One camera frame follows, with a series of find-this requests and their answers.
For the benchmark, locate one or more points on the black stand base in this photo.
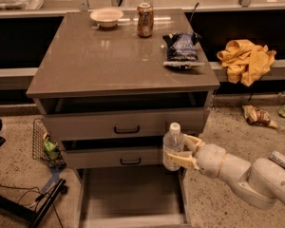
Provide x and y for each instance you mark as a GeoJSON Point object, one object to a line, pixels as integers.
{"type": "Point", "coordinates": [34, 212]}

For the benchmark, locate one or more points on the open bottom drawer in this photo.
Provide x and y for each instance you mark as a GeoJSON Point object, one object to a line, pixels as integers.
{"type": "Point", "coordinates": [146, 196]}

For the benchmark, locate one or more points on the wire basket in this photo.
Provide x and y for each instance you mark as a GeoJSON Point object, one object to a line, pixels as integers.
{"type": "Point", "coordinates": [38, 147]}

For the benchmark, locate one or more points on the white bowl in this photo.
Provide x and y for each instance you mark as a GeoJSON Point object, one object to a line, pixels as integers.
{"type": "Point", "coordinates": [106, 17]}

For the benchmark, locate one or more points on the top drawer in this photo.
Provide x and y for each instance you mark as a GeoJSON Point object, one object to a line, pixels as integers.
{"type": "Point", "coordinates": [124, 124]}

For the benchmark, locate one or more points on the yellow cloth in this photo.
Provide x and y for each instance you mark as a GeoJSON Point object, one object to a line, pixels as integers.
{"type": "Point", "coordinates": [246, 62]}

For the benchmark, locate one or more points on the clear plastic water bottle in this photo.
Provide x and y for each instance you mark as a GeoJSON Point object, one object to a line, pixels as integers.
{"type": "Point", "coordinates": [173, 142]}

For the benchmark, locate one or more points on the white tube on floor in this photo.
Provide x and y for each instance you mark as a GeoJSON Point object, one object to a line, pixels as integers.
{"type": "Point", "coordinates": [278, 158]}

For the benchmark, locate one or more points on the middle drawer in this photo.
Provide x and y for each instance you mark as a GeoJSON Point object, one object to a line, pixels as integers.
{"type": "Point", "coordinates": [113, 157]}

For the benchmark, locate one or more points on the brown snack bag on floor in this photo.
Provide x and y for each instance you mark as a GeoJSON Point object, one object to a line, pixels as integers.
{"type": "Point", "coordinates": [256, 116]}

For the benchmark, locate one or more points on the dark blue chip bag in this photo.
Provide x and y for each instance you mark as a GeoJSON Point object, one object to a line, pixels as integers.
{"type": "Point", "coordinates": [181, 50]}

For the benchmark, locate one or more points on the green snack bag in basket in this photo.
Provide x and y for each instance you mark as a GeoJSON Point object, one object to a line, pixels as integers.
{"type": "Point", "coordinates": [50, 148]}

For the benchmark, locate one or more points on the grey drawer cabinet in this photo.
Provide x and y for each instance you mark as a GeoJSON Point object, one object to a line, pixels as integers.
{"type": "Point", "coordinates": [88, 70]}

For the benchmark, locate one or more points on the brown soda can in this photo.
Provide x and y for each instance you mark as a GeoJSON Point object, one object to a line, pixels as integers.
{"type": "Point", "coordinates": [145, 19]}

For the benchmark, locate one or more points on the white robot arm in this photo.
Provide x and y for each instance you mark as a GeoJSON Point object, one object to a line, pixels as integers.
{"type": "Point", "coordinates": [260, 184]}

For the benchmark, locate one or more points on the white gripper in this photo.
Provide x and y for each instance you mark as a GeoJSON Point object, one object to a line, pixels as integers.
{"type": "Point", "coordinates": [210, 157]}

